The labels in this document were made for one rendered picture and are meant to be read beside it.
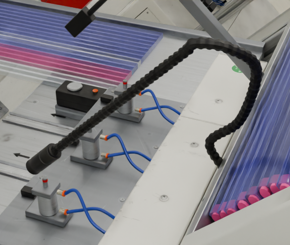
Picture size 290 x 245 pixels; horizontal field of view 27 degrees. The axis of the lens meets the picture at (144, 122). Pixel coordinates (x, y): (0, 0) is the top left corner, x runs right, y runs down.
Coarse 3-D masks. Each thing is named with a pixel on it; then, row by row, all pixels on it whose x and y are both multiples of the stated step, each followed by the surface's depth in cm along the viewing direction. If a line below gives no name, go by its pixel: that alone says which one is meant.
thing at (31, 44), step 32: (0, 32) 119; (32, 32) 118; (64, 32) 119; (96, 32) 118; (128, 32) 118; (0, 64) 108; (32, 64) 108; (64, 64) 108; (96, 64) 108; (128, 64) 108
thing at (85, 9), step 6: (84, 12) 84; (72, 18) 85; (78, 18) 84; (84, 18) 84; (90, 18) 84; (66, 24) 86; (72, 24) 85; (78, 24) 85; (84, 24) 85; (72, 30) 86; (78, 30) 86
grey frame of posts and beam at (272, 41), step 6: (276, 30) 116; (282, 30) 112; (270, 36) 116; (276, 36) 113; (270, 42) 115; (276, 42) 114; (270, 48) 115; (276, 48) 93; (264, 54) 118; (270, 54) 116; (264, 60) 117; (270, 60) 90; (264, 72) 87; (192, 222) 63; (186, 234) 61
